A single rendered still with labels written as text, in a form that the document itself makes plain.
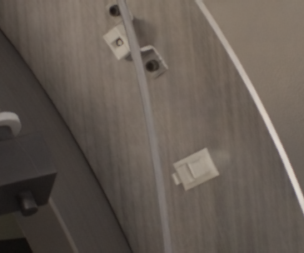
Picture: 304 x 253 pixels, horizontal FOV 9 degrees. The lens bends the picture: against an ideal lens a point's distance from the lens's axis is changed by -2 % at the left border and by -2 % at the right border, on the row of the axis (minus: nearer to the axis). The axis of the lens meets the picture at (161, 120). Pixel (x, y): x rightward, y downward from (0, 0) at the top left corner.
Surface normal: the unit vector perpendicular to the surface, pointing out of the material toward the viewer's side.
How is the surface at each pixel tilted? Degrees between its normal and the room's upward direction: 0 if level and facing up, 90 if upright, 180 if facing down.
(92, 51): 90
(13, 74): 56
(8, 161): 50
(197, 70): 90
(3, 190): 140
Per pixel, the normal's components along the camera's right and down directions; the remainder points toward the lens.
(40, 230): -0.47, 0.19
